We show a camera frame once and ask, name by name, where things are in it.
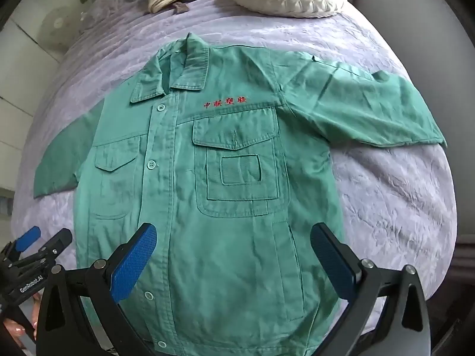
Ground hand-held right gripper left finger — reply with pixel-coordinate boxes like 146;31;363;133
35;222;158;356

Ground purple embossed blanket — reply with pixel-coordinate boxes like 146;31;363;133
9;0;459;356

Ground green work jacket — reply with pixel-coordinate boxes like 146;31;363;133
33;31;448;356

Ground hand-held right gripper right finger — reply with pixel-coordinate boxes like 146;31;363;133
310;222;435;356

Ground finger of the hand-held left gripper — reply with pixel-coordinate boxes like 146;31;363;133
17;228;74;273
0;225;42;268

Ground white electric fan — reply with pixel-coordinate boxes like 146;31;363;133
39;7;77;50

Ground person's left hand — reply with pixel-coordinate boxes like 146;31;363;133
0;292;42;346

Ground white wardrobe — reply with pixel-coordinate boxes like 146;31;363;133
0;17;69;193

